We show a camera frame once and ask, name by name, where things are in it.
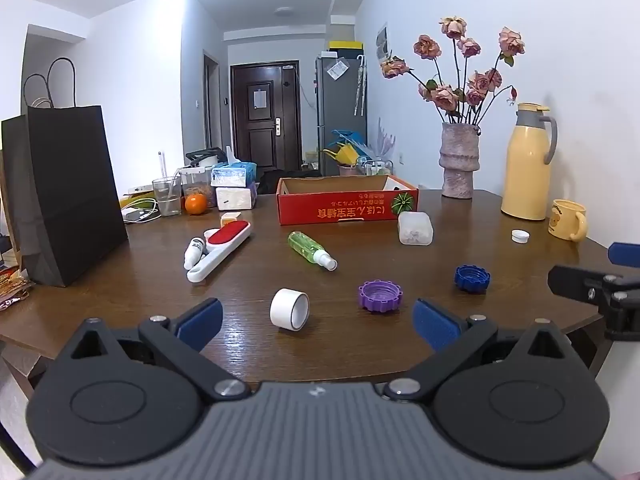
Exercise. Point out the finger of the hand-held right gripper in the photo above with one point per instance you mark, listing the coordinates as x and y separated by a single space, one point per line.
575 282
625 253

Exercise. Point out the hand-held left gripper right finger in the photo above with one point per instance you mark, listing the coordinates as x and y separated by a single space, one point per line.
437 322

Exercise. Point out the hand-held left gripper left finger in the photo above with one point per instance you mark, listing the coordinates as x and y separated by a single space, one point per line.
200 322

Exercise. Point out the purple ridged bottle cap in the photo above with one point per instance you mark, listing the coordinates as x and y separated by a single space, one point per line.
380 297

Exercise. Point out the small white cap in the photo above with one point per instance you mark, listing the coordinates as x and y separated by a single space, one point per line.
520 236

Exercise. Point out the white red lint brush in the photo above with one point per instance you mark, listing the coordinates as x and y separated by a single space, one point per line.
222 247

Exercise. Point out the white tape roll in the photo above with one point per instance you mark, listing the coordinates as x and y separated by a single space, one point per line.
287 310

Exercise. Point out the green spray bottle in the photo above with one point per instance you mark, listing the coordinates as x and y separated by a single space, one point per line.
307 246

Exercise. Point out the red cardboard box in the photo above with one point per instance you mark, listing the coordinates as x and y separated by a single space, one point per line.
340 210

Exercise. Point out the blue ridged bottle cap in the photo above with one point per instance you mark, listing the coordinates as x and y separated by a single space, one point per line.
471 280

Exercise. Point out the yellow mug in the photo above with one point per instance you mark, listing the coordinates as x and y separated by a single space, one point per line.
565 220

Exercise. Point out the small white bottle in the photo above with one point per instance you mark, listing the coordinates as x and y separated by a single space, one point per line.
193 252

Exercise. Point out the translucent plastic container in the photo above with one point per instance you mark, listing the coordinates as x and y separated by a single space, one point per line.
414 229

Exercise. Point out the cream charger plug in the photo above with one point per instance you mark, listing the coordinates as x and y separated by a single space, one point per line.
229 219

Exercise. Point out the orange fruit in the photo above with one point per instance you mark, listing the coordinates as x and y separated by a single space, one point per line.
196 204

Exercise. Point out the yellow thermos jug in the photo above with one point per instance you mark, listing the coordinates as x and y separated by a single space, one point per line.
527 170

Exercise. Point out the white power adapter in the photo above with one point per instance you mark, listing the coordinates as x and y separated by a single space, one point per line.
134 215

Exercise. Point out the clear drinking glass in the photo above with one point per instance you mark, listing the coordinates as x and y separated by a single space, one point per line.
167 200

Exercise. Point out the purple tissue pack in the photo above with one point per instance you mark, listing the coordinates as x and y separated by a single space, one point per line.
235 197

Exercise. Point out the clear food storage container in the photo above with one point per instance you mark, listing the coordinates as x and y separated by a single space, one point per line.
197 185

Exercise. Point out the white straw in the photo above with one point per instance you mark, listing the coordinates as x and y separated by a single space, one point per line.
174 186

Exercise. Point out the yellow packet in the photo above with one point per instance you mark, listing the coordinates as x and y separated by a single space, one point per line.
137 194

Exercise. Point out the blue tissue pack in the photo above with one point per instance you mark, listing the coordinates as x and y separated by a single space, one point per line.
232 175

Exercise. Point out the thin clear rod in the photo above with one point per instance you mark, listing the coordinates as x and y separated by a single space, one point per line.
161 165

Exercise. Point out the pink ceramic vase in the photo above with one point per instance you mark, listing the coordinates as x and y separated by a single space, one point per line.
457 160

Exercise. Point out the metal rack with bottles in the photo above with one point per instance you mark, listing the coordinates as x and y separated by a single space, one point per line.
375 166

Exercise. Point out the pink bucket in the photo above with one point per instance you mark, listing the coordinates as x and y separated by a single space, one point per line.
347 170

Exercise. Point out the red snack packet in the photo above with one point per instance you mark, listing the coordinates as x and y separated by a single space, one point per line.
12 285

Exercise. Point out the yellow watering can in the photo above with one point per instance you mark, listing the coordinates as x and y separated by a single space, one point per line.
342 156

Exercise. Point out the black paper bag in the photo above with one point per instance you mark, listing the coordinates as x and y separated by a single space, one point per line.
65 185

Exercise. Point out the blue plastic toy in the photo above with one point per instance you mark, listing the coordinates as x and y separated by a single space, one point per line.
350 137

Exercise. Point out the dark brown entrance door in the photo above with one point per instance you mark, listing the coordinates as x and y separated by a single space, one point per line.
265 115

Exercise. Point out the side room door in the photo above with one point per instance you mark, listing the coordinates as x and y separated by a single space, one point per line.
211 105

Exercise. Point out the dried pink roses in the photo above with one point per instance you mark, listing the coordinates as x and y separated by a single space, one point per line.
445 95

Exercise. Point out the grey refrigerator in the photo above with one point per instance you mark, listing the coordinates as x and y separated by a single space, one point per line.
335 110

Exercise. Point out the hanging folded umbrella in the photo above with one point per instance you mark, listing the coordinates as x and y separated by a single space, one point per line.
360 85

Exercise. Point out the paper sheet on refrigerator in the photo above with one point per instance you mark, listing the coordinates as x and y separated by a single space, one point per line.
337 70

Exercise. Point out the yellow box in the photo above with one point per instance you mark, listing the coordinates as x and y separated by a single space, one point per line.
345 45

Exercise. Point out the round ceiling lamp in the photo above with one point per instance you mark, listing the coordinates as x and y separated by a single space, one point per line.
284 11

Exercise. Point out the wall panel picture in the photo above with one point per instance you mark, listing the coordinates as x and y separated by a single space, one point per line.
382 42

